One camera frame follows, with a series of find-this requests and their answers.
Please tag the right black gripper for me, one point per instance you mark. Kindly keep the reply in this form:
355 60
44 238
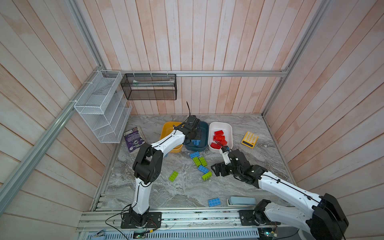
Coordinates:
222 166

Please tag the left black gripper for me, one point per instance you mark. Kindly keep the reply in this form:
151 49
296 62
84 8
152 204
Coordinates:
198 134

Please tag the blue lego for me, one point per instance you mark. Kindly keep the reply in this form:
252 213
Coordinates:
195 155
203 169
196 142
214 202

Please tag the red lego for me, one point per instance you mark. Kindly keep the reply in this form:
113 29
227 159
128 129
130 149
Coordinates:
219 133
219 138
215 146
223 143

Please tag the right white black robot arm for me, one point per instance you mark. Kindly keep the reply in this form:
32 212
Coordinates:
320 216

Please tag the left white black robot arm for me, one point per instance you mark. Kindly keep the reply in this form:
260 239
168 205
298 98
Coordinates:
148 164

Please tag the dark teal rectangular tray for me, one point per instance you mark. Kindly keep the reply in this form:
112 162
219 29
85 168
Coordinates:
204 127

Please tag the green lego lower centre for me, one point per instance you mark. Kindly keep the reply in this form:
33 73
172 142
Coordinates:
207 176

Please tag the green lego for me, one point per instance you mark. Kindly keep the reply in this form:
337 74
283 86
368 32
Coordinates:
207 176
197 161
173 176
203 161

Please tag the yellow rectangular tray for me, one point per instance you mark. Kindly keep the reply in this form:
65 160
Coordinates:
168 128

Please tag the green lego centre right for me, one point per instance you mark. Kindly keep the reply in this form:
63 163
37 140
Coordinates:
203 161

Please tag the green lego centre left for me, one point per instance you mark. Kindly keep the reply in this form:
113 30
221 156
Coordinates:
197 161

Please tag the light blue stapler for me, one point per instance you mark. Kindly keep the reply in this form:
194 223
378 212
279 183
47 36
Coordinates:
241 201

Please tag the blue lego front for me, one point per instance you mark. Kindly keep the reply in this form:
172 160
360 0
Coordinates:
214 202

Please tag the white rectangular tray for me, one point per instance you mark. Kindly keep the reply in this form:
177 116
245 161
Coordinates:
219 126

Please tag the yellow calculator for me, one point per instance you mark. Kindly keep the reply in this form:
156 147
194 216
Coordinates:
250 139

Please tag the green lego lower left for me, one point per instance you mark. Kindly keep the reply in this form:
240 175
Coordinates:
173 176

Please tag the purple book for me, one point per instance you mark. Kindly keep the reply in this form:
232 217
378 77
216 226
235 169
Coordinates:
134 139

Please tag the black mesh basket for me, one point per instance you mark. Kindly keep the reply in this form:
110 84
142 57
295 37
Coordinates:
150 87

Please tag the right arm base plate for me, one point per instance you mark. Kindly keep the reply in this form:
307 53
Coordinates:
255 218

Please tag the white wire mesh shelf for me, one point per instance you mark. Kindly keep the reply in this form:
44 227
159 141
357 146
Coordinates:
104 107

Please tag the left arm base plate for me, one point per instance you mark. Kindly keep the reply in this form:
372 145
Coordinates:
150 220

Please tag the aluminium back frame bar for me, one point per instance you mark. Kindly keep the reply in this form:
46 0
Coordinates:
214 73

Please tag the aluminium front rail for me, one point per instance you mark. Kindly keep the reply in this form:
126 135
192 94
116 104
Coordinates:
178 219

